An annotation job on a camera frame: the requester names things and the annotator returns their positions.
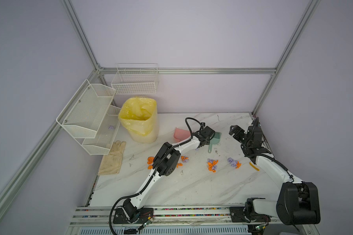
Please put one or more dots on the pink dustpan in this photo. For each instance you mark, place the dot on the pink dustpan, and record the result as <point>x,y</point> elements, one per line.
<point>181,135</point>

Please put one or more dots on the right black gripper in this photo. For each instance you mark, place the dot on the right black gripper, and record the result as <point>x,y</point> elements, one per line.
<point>239,131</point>

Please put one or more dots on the white mesh upper shelf basket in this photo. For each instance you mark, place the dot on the white mesh upper shelf basket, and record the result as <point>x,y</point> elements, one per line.
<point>85,112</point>

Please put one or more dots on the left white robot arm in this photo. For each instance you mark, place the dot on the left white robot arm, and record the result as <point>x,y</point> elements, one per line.
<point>165,162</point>

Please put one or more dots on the green hand brush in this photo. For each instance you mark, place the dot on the green hand brush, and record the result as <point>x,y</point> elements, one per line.
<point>214,141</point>

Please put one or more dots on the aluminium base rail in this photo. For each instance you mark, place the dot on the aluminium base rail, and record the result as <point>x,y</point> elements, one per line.
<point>206,220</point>

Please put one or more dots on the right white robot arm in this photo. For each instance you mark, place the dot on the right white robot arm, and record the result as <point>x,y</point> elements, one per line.
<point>298,200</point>

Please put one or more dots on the beige trash bin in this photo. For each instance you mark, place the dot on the beige trash bin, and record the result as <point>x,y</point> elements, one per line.
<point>150,138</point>

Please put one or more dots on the yellow strip on table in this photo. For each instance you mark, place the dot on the yellow strip on table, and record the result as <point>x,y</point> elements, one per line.
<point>253,166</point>

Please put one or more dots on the white mesh lower shelf basket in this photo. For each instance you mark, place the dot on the white mesh lower shelf basket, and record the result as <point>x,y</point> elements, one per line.
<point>102,143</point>

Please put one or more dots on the orange purple scraps centre left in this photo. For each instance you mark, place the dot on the orange purple scraps centre left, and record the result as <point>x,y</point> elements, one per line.
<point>182,161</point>

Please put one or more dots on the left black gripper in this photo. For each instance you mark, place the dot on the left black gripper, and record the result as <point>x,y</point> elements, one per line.
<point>208,141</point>

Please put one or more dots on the orange paper scraps far left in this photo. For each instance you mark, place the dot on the orange paper scraps far left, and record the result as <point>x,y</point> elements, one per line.
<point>150,161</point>

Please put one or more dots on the white wire wall basket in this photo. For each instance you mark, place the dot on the white wire wall basket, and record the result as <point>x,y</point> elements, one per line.
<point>136,79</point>

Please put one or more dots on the purple orange scraps right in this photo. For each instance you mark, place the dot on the purple orange scraps right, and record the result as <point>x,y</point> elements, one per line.
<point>234,163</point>

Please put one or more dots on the orange purple scrap pile centre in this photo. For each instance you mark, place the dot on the orange purple scrap pile centre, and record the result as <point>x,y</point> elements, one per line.
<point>212,165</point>

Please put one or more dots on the white mesh shelf basket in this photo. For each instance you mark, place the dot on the white mesh shelf basket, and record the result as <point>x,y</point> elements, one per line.
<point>102,143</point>
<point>85,112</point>

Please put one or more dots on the cream fabric glove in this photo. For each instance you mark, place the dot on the cream fabric glove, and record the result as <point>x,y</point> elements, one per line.
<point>112,162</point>

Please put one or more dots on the yellow plastic bin liner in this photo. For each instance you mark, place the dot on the yellow plastic bin liner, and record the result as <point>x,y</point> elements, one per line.
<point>138,115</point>

